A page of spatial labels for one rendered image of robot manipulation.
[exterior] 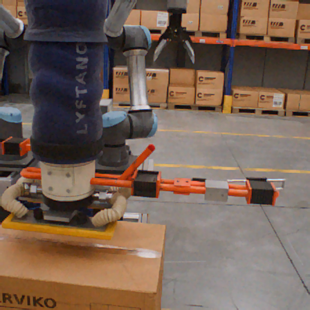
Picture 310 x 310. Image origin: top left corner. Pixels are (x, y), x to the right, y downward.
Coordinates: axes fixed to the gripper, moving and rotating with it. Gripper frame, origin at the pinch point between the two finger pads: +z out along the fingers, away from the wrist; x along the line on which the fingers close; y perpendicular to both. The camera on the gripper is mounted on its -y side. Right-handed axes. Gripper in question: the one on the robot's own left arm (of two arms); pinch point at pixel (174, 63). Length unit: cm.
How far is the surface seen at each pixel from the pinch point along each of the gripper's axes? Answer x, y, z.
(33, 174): -43, 40, 33
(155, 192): -5, 45, 35
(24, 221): -43, 50, 44
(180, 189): 3, 44, 34
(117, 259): -15, 47, 58
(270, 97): 244, -679, 113
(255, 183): 26, 42, 31
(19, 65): -369, -803, 79
